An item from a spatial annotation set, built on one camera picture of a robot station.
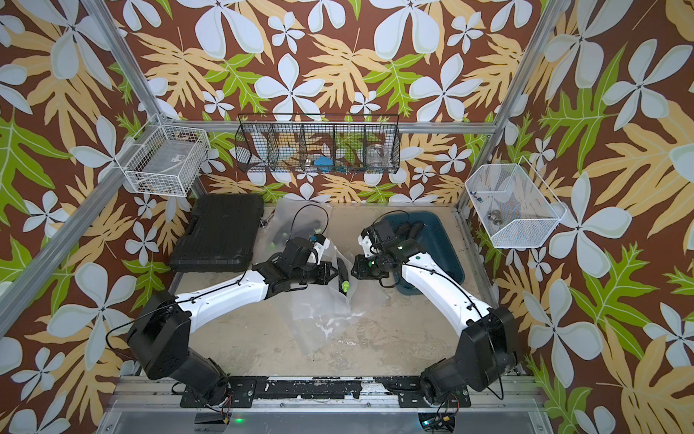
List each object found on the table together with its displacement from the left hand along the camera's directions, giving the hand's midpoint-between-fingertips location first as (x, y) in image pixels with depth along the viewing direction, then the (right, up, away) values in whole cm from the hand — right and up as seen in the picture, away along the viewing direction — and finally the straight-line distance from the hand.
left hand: (341, 268), depth 83 cm
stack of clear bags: (-19, -13, +8) cm, 24 cm away
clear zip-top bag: (-21, +17, +28) cm, 39 cm away
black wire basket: (-10, +44, +15) cm, 48 cm away
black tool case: (-47, +11, +18) cm, 51 cm away
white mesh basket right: (+55, +19, +1) cm, 58 cm away
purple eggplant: (+1, -4, -1) cm, 4 cm away
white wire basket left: (-57, +35, +3) cm, 67 cm away
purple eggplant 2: (-18, +12, +24) cm, 32 cm away
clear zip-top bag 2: (-6, -17, +6) cm, 19 cm away
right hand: (+4, 0, -1) cm, 4 cm away
